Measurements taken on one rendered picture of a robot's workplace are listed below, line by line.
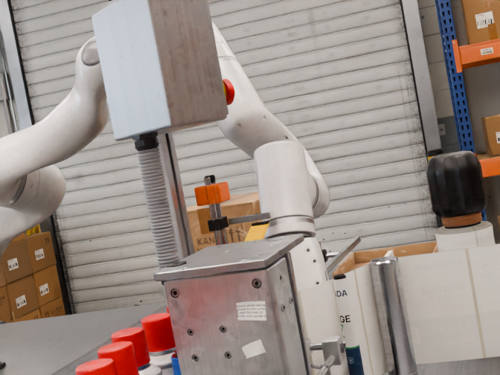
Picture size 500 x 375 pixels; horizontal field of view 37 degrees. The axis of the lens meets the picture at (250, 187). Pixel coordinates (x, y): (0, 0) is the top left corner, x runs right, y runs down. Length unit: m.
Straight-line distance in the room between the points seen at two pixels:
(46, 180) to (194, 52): 0.75
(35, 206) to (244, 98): 0.62
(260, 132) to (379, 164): 4.25
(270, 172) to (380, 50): 4.37
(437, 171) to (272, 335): 0.55
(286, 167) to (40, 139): 0.59
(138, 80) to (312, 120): 4.55
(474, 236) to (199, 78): 0.46
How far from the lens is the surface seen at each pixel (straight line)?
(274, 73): 5.63
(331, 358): 0.86
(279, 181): 1.19
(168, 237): 1.04
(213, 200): 1.16
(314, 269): 1.16
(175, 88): 1.00
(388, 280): 0.98
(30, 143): 1.60
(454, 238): 1.16
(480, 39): 4.94
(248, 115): 1.27
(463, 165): 1.15
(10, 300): 5.25
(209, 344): 0.69
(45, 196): 1.70
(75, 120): 1.54
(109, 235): 6.11
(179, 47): 1.02
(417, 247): 2.29
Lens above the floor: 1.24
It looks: 3 degrees down
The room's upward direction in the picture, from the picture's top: 10 degrees counter-clockwise
